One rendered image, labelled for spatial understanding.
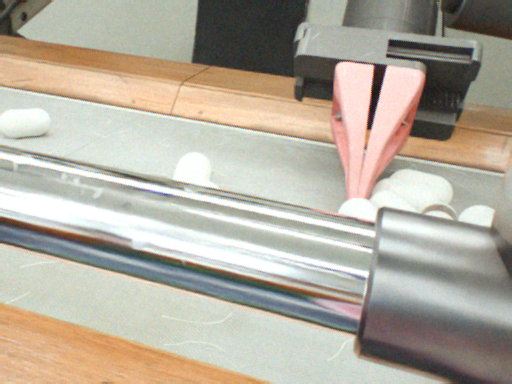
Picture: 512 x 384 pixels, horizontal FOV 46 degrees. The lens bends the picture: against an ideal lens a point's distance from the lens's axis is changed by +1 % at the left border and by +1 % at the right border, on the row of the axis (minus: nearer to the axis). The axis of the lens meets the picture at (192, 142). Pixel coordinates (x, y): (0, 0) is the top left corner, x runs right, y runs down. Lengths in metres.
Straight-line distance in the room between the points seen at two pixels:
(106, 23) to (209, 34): 0.49
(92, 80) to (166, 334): 0.34
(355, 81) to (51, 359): 0.23
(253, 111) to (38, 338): 0.33
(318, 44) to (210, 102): 0.16
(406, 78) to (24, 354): 0.24
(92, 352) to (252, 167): 0.24
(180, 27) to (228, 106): 2.05
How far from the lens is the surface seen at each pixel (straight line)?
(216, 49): 2.45
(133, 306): 0.25
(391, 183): 0.35
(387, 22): 0.37
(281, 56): 2.38
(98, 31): 2.70
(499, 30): 0.44
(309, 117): 0.48
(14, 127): 0.42
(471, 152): 0.47
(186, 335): 0.23
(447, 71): 0.38
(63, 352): 0.18
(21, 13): 0.98
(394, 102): 0.34
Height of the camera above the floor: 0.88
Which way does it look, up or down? 19 degrees down
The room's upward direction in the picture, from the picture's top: 5 degrees clockwise
